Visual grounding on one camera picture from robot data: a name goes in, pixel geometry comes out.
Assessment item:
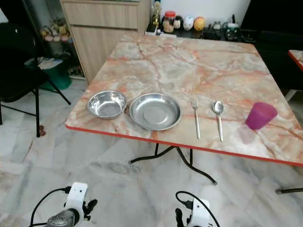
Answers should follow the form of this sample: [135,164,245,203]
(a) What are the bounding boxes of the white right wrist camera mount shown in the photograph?
[189,198,211,227]

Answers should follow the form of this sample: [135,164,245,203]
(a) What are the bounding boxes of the yellow bear figurine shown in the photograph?
[57,21,70,37]

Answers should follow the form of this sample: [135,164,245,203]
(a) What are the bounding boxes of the light wooden cabinet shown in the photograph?
[61,0,151,84]

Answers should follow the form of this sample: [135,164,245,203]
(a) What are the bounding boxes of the purple plastic cup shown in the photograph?
[245,102,278,131]

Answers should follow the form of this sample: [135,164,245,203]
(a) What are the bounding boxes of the orange egg figurine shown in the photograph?
[194,17,205,32]

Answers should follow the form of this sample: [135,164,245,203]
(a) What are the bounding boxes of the silver metal fork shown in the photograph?
[191,97,201,140]

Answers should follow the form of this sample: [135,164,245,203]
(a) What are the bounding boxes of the shallow stainless steel plate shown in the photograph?
[129,93,182,131]

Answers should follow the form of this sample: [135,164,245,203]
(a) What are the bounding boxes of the green plastic bin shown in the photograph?
[39,59,72,92]

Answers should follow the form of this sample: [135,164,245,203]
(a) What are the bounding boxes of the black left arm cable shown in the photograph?
[30,187,71,227]

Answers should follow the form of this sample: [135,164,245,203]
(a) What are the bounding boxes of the black television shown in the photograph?
[241,0,303,31]

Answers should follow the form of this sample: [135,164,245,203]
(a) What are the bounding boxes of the glass display shelf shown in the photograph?
[24,0,76,79]

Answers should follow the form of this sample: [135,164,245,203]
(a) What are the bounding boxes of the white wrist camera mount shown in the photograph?
[189,198,211,227]
[65,182,89,213]

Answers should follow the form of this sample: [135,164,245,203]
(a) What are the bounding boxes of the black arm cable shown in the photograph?
[30,187,71,227]
[176,191,221,227]

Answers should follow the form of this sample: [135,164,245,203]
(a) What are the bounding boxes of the glass jar with red lid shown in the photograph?
[163,11,177,34]

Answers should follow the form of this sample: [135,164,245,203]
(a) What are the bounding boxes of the dark green mug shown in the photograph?
[225,14,241,41]

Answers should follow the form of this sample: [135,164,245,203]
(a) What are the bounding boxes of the black and white figurine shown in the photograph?
[174,16,184,30]

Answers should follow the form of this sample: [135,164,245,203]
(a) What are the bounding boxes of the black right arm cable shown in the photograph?
[176,191,221,227]

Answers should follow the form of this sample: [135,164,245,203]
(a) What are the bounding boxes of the black metal table leg frame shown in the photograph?
[129,143,217,185]
[276,187,303,194]

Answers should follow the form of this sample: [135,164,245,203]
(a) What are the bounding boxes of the small stainless steel bowl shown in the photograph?
[87,90,128,120]

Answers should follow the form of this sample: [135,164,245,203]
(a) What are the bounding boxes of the silver metal spoon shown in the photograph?
[213,101,224,142]

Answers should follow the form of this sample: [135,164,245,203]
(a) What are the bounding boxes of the black folding chair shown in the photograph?
[0,21,71,138]

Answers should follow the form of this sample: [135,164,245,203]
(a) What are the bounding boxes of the white egg figurine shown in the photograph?
[183,16,195,31]

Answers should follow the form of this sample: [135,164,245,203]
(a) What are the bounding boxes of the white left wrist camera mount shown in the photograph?
[65,182,89,213]

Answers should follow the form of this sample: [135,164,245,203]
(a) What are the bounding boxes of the white paper stack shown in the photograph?
[36,57,63,70]

